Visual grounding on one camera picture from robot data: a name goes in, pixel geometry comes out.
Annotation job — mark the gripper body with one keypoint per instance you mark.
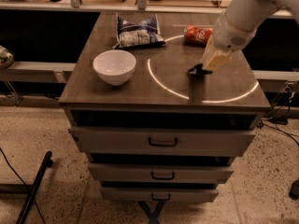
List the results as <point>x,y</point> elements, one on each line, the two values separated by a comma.
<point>231,35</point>

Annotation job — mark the dark blue rxbar wrapper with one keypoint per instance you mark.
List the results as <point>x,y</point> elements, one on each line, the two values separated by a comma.
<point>198,70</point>

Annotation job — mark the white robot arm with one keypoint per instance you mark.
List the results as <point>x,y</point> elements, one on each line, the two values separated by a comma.
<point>237,25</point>

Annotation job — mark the white ceramic bowl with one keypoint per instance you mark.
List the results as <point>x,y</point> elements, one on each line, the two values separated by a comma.
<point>114,67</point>

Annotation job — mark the red orange snack bag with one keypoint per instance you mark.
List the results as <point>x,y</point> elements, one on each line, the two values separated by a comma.
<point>197,35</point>

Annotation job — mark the blue white chip bag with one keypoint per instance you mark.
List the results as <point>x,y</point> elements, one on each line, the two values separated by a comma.
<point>144,33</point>

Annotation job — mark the wooden cabinet with drawers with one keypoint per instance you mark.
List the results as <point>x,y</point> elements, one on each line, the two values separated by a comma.
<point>162,95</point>

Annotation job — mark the top grey drawer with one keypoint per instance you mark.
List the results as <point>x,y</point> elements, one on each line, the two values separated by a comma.
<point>222,143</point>

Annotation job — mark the grey drawer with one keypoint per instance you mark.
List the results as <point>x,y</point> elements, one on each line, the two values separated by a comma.
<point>222,143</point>
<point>159,195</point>
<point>160,173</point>

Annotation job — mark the middle grey drawer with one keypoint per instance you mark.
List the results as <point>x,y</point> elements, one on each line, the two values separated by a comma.
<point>160,173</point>

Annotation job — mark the bottom grey drawer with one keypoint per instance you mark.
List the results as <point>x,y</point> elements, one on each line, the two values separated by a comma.
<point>159,195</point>

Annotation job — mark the black floor stand bar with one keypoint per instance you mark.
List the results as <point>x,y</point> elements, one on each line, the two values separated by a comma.
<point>45,164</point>

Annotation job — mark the plate with items at left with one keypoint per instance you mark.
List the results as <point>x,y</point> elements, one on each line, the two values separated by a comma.
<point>6,57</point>

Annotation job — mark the grey side shelf rail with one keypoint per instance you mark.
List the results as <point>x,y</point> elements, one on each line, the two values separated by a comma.
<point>37,72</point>

